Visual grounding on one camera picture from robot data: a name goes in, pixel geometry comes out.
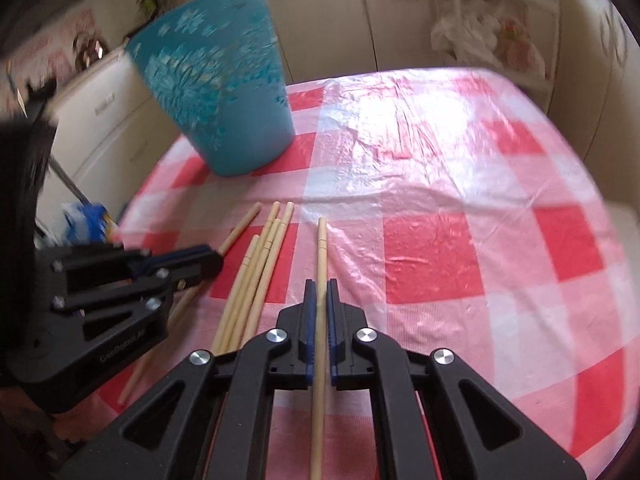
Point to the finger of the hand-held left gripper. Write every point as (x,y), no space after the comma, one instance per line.
(170,257)
(150,305)

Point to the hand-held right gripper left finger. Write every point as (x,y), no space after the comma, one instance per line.
(311,330)

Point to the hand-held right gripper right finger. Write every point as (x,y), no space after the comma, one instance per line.
(332,335)

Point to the blue plastic bucket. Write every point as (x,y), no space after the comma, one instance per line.
(220,85)

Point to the blue plastic bag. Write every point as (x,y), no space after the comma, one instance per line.
(82,220)

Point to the grey mop pole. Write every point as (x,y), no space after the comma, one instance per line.
(70,182)

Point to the red white checkered tablecloth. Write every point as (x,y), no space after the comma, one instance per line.
(450,210)

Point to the steel kettle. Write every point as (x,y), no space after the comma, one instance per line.
(89,49)

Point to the white kitchen base cabinets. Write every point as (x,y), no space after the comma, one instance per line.
(330,20)

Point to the white plastic bags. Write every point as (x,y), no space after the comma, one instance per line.
(475,35)

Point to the white trolley rack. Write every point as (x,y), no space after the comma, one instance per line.
(550,20)

